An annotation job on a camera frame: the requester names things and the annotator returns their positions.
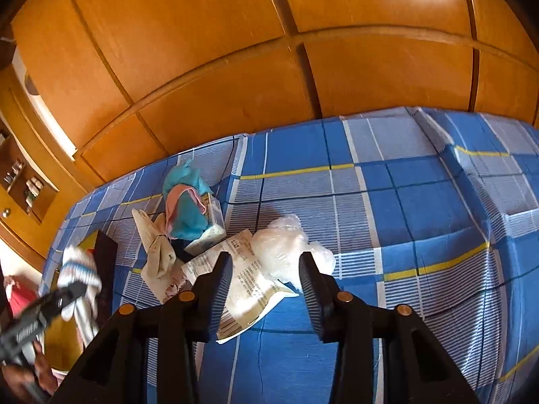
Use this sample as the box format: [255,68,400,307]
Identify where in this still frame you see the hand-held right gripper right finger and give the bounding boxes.
[298,251,481,404]

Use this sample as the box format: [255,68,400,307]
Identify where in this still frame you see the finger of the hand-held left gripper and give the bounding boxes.
[44,283,87,318]

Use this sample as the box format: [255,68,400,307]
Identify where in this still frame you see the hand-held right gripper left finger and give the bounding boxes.
[51,251,231,404]

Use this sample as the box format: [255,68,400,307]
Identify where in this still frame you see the white blue-striped sock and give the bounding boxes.
[57,245,103,346]

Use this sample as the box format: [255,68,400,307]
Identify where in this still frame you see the white printed packet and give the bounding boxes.
[170,229,300,343]

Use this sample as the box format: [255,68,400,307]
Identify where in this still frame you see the clear plastic bag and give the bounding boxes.
[250,214,337,283]

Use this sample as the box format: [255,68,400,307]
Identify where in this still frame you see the person's left hand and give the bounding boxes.
[0,340,58,404]

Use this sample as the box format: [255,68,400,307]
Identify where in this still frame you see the red cloth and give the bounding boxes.
[3,275,39,317]

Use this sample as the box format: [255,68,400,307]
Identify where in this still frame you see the white tissue pack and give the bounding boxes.
[184,194,228,257]

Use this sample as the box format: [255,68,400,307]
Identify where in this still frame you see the beige socks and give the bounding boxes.
[131,208,178,304]

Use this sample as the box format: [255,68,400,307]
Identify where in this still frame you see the teal knitted cloth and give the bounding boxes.
[162,159,213,240]

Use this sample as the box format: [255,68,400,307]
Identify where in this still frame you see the pink cloth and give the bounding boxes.
[165,184,210,236]

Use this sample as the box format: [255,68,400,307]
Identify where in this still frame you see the small bottles on shelf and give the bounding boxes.
[2,158,46,211]

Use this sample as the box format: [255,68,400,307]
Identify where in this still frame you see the blue plaid bed sheet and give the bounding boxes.
[39,106,539,404]

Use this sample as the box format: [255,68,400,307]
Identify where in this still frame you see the wooden wardrobe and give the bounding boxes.
[9,0,539,196]

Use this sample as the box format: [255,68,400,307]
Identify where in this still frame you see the wooden wall shelf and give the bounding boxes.
[0,117,60,225]

